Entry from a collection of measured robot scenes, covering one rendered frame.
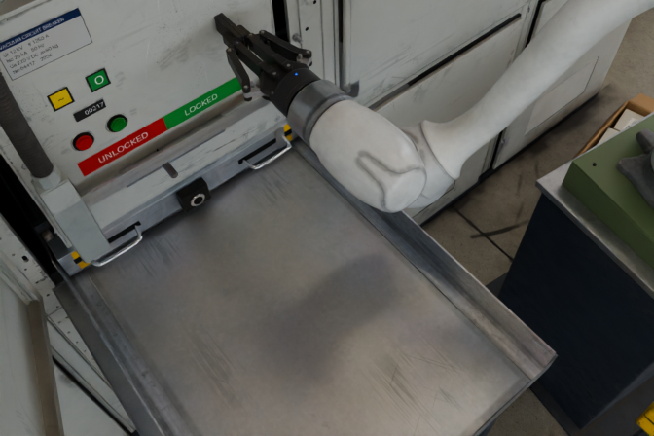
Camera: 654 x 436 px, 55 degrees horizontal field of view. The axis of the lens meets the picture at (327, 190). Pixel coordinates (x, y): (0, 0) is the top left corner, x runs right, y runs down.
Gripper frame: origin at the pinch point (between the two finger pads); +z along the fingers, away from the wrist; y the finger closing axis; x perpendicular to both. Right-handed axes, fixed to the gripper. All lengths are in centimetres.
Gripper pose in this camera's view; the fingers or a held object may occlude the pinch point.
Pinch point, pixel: (231, 32)
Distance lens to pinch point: 104.5
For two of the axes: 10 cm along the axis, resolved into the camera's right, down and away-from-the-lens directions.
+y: 7.8, -5.2, 3.5
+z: -6.3, -6.2, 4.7
